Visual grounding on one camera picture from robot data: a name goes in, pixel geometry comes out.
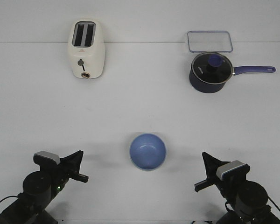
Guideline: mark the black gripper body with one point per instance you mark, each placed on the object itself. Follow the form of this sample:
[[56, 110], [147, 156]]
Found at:
[[60, 177], [226, 187]]

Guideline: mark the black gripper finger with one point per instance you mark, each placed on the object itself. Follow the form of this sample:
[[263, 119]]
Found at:
[[206, 164], [69, 163], [79, 157], [211, 165]]

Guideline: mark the blue plastic bowl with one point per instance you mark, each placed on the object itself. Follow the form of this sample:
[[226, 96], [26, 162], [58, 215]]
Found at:
[[147, 151]]

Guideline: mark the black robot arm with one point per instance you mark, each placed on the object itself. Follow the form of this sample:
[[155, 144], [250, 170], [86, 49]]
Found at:
[[41, 187], [182, 190]]

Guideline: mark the dark blue saucepan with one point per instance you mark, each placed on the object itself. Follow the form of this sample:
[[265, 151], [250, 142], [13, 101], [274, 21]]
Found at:
[[212, 88]]

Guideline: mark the glass saucepan lid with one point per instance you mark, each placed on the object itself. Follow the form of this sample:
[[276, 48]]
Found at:
[[212, 68]]

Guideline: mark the cream two-slot toaster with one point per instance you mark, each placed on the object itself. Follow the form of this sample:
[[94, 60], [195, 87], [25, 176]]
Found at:
[[86, 49]]

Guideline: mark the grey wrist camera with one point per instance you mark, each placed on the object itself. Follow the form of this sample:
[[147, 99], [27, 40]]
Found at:
[[231, 169], [44, 158]]

